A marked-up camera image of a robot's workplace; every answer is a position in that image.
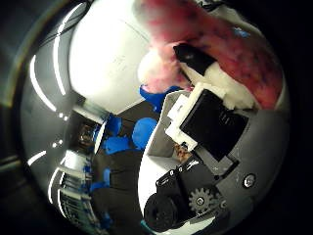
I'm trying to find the spotted leopard plush toy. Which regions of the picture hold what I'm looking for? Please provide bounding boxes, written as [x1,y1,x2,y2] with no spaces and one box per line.
[172,143,194,163]

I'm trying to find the pink plush toy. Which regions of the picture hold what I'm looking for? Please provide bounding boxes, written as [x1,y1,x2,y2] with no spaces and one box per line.
[133,0,285,111]

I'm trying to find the grey fabric container box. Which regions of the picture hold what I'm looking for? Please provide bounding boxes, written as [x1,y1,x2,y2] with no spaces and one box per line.
[143,89,199,163]

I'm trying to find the black cable bundle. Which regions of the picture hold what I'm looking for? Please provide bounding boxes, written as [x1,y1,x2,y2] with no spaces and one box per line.
[197,0,226,11]

